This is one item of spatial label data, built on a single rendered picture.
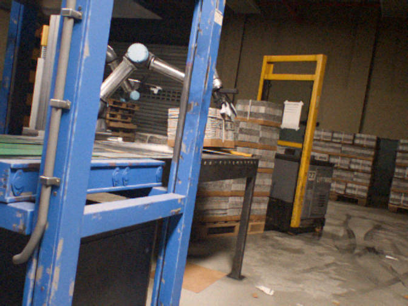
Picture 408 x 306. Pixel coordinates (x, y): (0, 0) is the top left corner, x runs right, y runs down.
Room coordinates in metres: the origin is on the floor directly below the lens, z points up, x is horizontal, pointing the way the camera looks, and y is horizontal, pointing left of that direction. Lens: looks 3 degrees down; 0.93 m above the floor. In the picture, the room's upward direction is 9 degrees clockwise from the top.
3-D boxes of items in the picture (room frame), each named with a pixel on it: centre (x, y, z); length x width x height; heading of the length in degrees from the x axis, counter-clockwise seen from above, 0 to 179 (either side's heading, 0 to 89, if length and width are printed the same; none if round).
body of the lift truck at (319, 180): (4.90, -1.05, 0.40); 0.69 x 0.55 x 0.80; 44
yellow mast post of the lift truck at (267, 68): (4.87, -0.56, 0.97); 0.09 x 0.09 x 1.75; 44
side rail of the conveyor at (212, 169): (2.24, -0.07, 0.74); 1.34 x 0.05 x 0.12; 156
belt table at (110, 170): (1.42, 0.58, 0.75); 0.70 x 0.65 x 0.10; 156
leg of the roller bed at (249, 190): (2.83, -0.33, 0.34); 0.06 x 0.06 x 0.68; 66
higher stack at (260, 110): (4.34, -0.48, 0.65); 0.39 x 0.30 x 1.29; 44
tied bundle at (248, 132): (4.13, -0.26, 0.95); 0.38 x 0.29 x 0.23; 43
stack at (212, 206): (3.83, 0.04, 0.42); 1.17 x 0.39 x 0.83; 134
